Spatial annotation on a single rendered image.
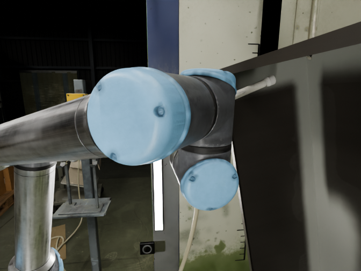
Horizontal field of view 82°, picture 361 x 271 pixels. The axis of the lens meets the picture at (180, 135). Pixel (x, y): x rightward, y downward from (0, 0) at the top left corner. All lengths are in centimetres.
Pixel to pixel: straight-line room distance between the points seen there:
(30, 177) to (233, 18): 125
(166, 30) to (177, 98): 115
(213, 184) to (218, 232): 133
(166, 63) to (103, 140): 111
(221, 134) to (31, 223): 73
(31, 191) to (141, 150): 65
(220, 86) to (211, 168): 12
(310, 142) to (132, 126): 90
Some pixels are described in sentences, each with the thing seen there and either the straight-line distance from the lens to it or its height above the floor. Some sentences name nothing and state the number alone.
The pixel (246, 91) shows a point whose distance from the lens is 70.
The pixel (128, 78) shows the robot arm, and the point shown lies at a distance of 19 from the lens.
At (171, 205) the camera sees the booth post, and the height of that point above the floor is 82.
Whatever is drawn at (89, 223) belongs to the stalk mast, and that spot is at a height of 59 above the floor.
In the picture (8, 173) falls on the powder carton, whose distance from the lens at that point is 397.
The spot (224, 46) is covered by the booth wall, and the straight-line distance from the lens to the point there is 137.
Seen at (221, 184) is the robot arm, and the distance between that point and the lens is 33.
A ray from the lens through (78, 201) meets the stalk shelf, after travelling 173.
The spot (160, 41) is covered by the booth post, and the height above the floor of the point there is 184.
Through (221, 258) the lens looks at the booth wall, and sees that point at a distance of 180.
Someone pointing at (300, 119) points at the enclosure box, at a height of 145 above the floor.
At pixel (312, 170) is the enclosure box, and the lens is 107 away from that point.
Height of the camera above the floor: 155
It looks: 11 degrees down
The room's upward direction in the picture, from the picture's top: straight up
